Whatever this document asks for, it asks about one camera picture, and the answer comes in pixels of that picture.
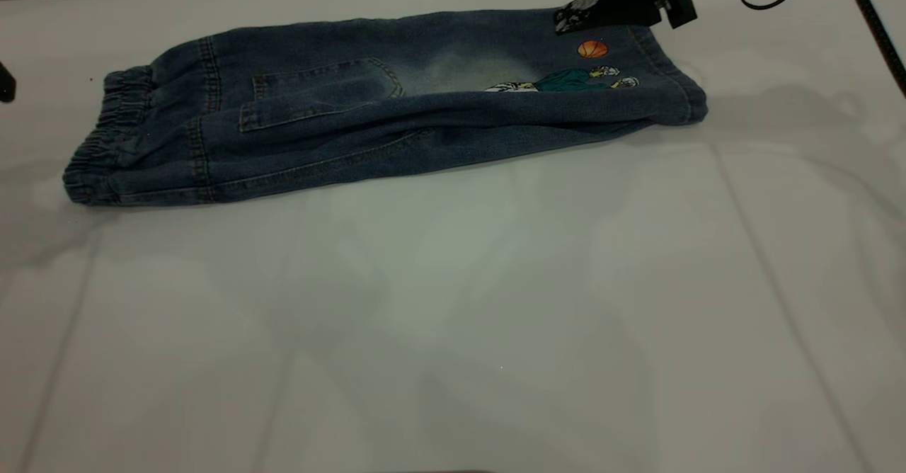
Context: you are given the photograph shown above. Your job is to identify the thick black braided cable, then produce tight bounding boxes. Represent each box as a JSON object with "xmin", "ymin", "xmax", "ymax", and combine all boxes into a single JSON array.
[{"xmin": 838, "ymin": 0, "xmax": 906, "ymax": 97}]

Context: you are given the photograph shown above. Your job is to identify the blue denim pants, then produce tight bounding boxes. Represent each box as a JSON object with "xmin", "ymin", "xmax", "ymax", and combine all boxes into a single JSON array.
[{"xmin": 62, "ymin": 7, "xmax": 709, "ymax": 208}]

